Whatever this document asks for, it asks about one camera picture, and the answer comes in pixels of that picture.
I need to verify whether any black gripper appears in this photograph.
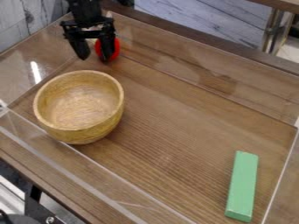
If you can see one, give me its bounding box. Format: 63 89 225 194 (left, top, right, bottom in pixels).
60 18 117 62

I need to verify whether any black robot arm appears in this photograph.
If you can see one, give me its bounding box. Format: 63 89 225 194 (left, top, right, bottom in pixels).
60 0 119 62

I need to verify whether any wooden bowl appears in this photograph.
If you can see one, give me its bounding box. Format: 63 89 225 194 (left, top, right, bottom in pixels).
32 70 126 144

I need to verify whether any green rectangular block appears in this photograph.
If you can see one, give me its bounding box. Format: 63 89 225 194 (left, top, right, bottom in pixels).
225 150 259 222

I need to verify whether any clear acrylic corner bracket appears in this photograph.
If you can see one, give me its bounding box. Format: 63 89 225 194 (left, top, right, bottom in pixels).
106 10 114 18

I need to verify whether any clear acrylic tray wall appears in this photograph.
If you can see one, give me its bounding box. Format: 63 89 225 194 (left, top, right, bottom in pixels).
0 101 195 224

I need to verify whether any black cable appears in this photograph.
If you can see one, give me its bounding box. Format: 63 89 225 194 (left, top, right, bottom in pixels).
0 210 14 224

